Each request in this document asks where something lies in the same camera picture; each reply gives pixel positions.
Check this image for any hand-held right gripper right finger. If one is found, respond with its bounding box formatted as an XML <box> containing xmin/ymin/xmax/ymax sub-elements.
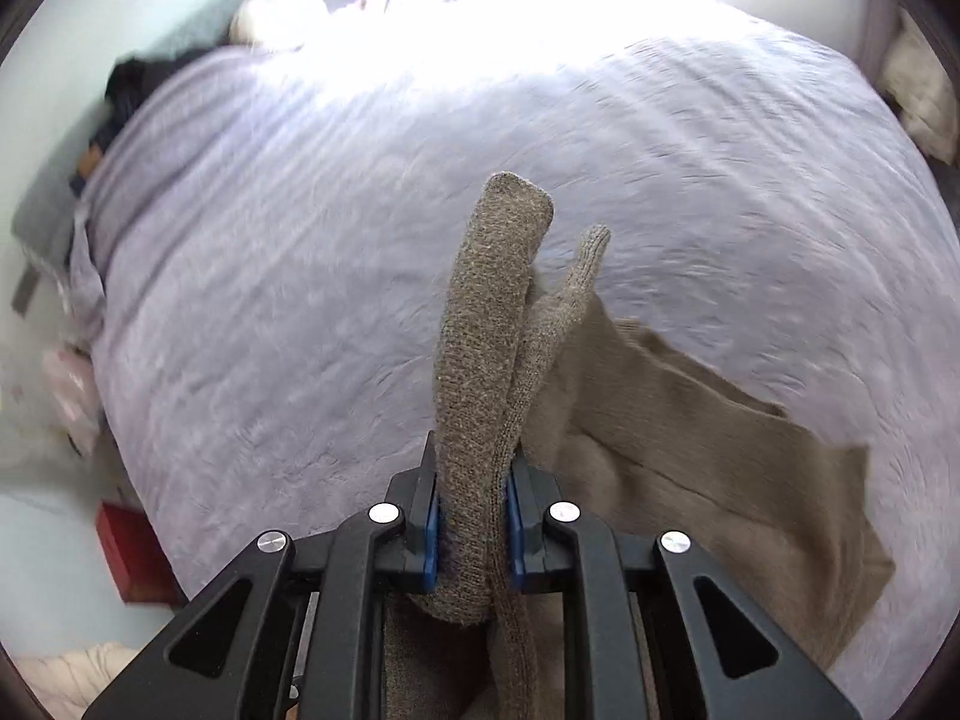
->
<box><xmin>504</xmin><ymin>459</ymin><xmax>863</xmax><ymax>720</ymax></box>

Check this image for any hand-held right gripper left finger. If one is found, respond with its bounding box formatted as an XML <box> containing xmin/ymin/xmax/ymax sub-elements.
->
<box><xmin>79</xmin><ymin>431</ymin><xmax>445</xmax><ymax>720</ymax></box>

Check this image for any brown knit sweater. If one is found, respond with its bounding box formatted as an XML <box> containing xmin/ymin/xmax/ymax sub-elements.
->
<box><xmin>382</xmin><ymin>171</ymin><xmax>897</xmax><ymax>720</ymax></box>

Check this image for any pile of dark clothes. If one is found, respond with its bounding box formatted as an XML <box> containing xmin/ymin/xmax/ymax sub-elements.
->
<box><xmin>69</xmin><ymin>49</ymin><xmax>230</xmax><ymax>200</ymax></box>

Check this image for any red box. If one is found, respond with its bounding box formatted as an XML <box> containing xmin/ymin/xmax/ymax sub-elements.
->
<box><xmin>96</xmin><ymin>502</ymin><xmax>185</xmax><ymax>605</ymax></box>

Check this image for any lavender embossed blanket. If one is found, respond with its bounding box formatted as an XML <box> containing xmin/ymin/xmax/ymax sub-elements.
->
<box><xmin>66</xmin><ymin>0</ymin><xmax>960</xmax><ymax>720</ymax></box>

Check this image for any cream cloth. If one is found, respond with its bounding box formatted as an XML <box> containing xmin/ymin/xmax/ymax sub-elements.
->
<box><xmin>11</xmin><ymin>641</ymin><xmax>155</xmax><ymax>720</ymax></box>

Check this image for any pink bag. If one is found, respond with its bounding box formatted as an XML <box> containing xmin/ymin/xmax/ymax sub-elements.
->
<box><xmin>39</xmin><ymin>343</ymin><xmax>103</xmax><ymax>458</ymax></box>

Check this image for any white pillow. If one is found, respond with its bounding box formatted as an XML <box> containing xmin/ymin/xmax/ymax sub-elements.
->
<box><xmin>229</xmin><ymin>0</ymin><xmax>331</xmax><ymax>52</ymax></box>

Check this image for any beige padded jacket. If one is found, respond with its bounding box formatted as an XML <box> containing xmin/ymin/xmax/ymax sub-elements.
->
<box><xmin>876</xmin><ymin>15</ymin><xmax>957</xmax><ymax>162</ymax></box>

